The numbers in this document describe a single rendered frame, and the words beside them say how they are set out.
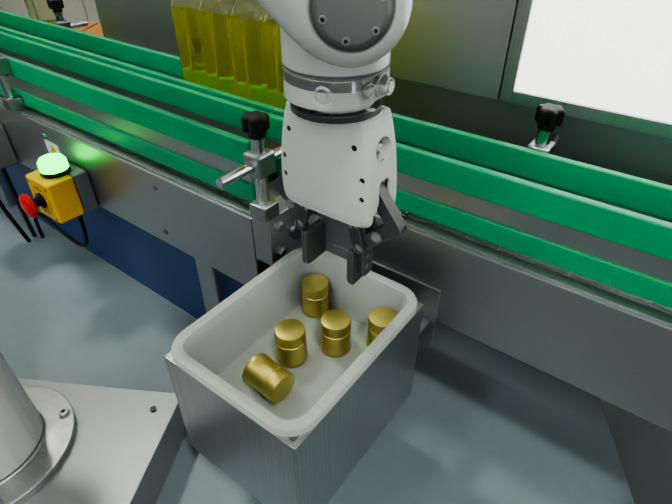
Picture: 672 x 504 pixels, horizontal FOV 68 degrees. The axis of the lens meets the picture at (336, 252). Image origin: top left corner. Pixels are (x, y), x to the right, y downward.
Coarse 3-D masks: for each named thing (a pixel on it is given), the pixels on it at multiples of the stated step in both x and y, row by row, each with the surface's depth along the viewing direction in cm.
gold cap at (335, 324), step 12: (336, 312) 56; (324, 324) 55; (336, 324) 55; (348, 324) 55; (324, 336) 56; (336, 336) 55; (348, 336) 56; (324, 348) 57; (336, 348) 56; (348, 348) 57
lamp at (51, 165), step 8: (40, 160) 78; (48, 160) 78; (56, 160) 79; (64, 160) 80; (40, 168) 78; (48, 168) 78; (56, 168) 79; (64, 168) 80; (48, 176) 79; (56, 176) 79
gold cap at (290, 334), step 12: (288, 324) 55; (300, 324) 55; (276, 336) 54; (288, 336) 53; (300, 336) 54; (276, 348) 55; (288, 348) 54; (300, 348) 54; (288, 360) 55; (300, 360) 55
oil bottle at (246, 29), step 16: (240, 0) 62; (256, 0) 61; (240, 16) 63; (256, 16) 62; (240, 32) 64; (256, 32) 63; (240, 48) 66; (256, 48) 64; (240, 64) 67; (256, 64) 65; (240, 80) 68; (256, 80) 67; (256, 96) 68
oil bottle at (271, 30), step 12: (264, 12) 60; (264, 24) 61; (276, 24) 60; (264, 36) 62; (276, 36) 61; (264, 48) 63; (276, 48) 62; (276, 60) 63; (276, 72) 64; (276, 84) 65; (276, 96) 66
